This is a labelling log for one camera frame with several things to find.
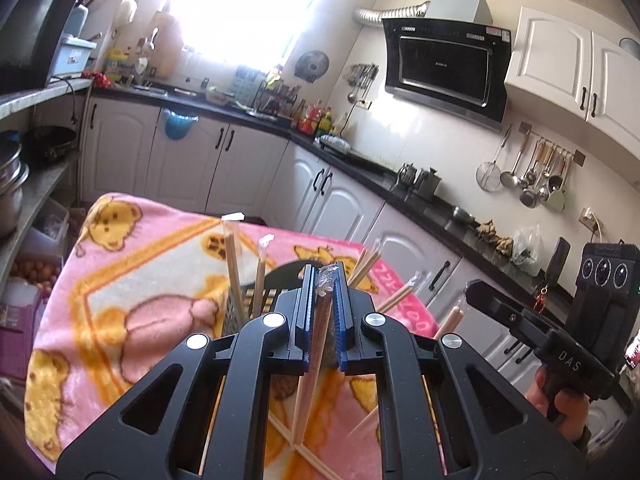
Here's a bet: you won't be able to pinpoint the wire mesh skimmer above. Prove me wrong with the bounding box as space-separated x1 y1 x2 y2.
475 126 512 193

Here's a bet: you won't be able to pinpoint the dark green utensil basket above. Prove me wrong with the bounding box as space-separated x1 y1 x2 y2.
221 259 342 366

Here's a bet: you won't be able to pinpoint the black range hood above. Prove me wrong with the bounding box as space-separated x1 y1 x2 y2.
383 18 512 130

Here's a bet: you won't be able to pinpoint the black microwave oven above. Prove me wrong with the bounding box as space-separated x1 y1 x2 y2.
0 0 78 94

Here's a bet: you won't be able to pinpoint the wooden chopsticks pair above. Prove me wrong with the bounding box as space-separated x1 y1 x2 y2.
347 238 383 287

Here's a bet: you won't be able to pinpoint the white upper cabinet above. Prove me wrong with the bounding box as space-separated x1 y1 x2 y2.
504 6 639 157

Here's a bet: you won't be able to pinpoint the pink cartoon bear blanket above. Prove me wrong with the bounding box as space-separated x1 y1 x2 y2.
22 192 442 480

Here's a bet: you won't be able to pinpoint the steel ladle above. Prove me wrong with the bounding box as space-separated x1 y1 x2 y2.
500 133 529 188

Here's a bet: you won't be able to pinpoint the silver exhaust duct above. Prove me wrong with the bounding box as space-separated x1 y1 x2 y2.
352 0 431 27

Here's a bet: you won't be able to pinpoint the blue plastic hanging bin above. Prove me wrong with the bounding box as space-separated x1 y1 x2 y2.
163 108 200 141

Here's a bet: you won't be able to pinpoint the stainless steel pot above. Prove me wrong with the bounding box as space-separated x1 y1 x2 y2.
0 139 29 238

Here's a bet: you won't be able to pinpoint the wrapped chopsticks in basket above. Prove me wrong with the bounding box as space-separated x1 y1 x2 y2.
221 212 245 327

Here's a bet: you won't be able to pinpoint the steel kettle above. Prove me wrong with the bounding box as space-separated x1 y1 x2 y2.
396 162 418 190

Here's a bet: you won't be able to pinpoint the person's right hand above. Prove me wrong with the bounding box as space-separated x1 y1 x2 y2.
525 366 589 442

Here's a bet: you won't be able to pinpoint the light blue storage box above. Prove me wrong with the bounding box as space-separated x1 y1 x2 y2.
50 34 96 77

